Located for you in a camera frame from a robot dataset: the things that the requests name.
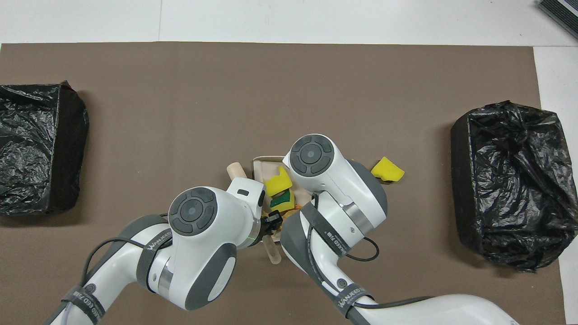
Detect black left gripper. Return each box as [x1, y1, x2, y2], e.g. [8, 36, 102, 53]
[258, 210, 284, 237]

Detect yellow green sponge piece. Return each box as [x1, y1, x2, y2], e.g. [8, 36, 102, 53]
[270, 189, 296, 213]

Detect notched yellow sponge piece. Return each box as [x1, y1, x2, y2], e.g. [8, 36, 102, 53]
[263, 166, 294, 197]

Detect beige plastic dustpan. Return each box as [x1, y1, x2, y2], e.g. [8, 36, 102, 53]
[252, 156, 298, 235]

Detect beige hand brush black bristles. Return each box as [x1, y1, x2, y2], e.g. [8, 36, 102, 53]
[227, 162, 282, 264]

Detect yellow sponge wedge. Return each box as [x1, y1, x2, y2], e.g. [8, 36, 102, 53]
[370, 156, 405, 182]

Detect black bag lined bin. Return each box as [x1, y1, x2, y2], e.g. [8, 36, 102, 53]
[450, 100, 578, 273]
[0, 81, 90, 216]

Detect brown paper table mat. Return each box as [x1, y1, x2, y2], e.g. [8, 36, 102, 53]
[0, 42, 567, 325]

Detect grey ribbed object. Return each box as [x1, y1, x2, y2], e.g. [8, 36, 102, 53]
[536, 0, 578, 40]

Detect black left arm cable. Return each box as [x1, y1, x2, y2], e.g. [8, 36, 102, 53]
[81, 237, 156, 289]

